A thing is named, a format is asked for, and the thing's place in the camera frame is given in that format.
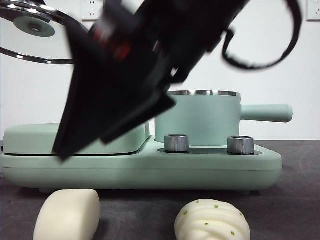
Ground glass pot lid green knob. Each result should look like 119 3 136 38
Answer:
0 0 91 66

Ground plain white steamed bun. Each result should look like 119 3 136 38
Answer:
33 189 101 240

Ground twisted white bun green flecks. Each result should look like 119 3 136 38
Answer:
174 198 251 240

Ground chrome control knob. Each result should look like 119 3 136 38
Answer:
163 134 190 153
226 135 256 155

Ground mint green breakfast machine base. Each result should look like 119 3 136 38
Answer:
0 134 284 195

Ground mint green griddle cover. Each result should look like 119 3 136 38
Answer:
1 121 151 155

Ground white wall socket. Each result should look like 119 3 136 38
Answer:
80 0 105 22
305 0 320 22

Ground mint green handled pot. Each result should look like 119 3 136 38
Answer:
153 89 294 148

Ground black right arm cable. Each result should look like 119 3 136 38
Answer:
221 0 305 70

